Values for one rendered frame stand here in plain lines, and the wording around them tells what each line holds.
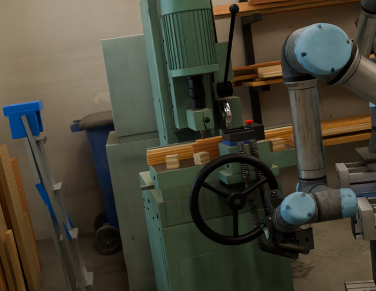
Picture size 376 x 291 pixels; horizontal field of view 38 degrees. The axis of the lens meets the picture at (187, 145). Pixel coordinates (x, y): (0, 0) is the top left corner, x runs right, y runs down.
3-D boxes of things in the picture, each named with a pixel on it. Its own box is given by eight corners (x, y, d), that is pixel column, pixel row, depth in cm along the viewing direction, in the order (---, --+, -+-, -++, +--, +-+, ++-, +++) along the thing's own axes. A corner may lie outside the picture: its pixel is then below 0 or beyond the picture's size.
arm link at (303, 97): (268, 33, 147) (289, 205, 155) (280, 30, 137) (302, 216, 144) (309, 27, 149) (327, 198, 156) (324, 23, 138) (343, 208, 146)
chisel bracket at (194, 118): (196, 135, 192) (193, 112, 191) (188, 131, 206) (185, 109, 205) (216, 132, 194) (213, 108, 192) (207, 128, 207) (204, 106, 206)
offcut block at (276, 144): (273, 151, 188) (272, 140, 187) (268, 150, 191) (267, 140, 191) (285, 149, 189) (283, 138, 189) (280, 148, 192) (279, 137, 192)
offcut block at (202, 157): (203, 161, 188) (202, 151, 188) (210, 161, 186) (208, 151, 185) (194, 164, 185) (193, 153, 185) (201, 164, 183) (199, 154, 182)
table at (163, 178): (162, 197, 171) (159, 178, 170) (149, 178, 201) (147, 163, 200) (339, 164, 182) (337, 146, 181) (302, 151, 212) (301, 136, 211)
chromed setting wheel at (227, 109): (227, 133, 207) (223, 100, 205) (219, 129, 219) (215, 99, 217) (234, 131, 207) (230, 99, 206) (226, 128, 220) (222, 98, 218)
